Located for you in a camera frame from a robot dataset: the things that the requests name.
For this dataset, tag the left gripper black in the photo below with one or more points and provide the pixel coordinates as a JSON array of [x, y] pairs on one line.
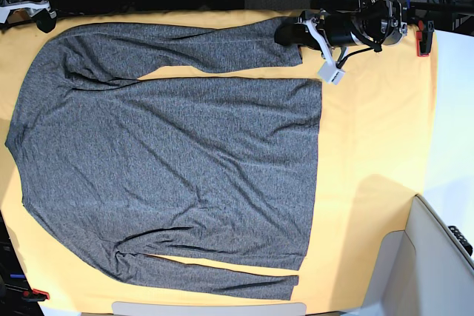
[[331, 27]]

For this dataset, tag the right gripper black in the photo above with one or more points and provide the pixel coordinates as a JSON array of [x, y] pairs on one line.
[[45, 20]]

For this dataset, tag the grey long-sleeve shirt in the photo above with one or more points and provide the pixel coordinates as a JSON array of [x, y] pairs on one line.
[[134, 148]]

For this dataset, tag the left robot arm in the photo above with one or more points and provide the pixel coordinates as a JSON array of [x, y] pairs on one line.
[[345, 23]]

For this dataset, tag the yellow table cloth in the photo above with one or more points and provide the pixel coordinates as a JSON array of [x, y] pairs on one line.
[[375, 134]]

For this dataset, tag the red black clamp right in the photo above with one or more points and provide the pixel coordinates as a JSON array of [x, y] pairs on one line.
[[424, 37]]

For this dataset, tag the red black clamp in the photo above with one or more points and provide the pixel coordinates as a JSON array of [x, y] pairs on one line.
[[424, 37], [34, 295]]

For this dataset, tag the black remote control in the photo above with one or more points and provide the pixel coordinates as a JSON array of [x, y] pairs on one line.
[[461, 239]]

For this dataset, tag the red black clamp left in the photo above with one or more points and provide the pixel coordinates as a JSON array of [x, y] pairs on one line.
[[34, 295]]

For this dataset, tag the grey plate at edge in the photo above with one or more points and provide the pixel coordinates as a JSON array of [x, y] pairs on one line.
[[287, 309]]

